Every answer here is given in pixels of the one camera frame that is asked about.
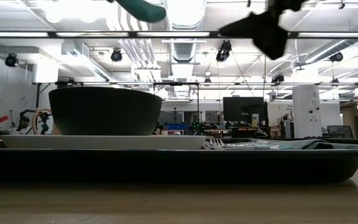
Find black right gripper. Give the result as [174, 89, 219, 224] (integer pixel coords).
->
[218, 0, 308, 61]

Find patterned teal handled fork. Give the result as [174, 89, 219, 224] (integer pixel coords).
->
[201, 138, 295, 151]

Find grey cloth napkin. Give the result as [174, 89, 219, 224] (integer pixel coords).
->
[224, 138, 358, 151]

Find teal handled spoon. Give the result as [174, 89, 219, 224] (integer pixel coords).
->
[112, 0, 167, 24]

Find black serving tray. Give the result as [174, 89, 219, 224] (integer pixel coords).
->
[0, 138, 358, 184]

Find dark grey bowl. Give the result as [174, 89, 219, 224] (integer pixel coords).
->
[48, 86, 163, 137]

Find white plate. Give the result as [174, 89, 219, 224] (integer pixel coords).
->
[0, 134, 207, 151]

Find beige mug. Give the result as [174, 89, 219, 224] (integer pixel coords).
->
[30, 108, 60, 136]

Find black ceiling spotlight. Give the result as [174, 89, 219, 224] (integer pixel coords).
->
[215, 40, 233, 63]
[329, 52, 344, 63]
[110, 47, 124, 63]
[4, 53, 19, 68]
[271, 73, 286, 85]

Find black monitor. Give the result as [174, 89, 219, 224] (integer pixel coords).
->
[223, 96, 269, 121]

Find white pillar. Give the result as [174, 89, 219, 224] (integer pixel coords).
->
[292, 85, 323, 139]

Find brown wooden cabinet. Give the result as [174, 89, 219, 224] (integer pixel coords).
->
[341, 105, 358, 139]

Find dark chair back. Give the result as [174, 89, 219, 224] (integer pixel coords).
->
[327, 125, 354, 139]

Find blue storage bins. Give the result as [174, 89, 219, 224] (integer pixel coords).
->
[163, 123, 190, 132]

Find silver ceiling air duct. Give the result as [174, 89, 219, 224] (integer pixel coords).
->
[163, 0, 208, 63]

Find black background frame stand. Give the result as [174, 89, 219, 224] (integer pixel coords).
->
[152, 82, 200, 138]

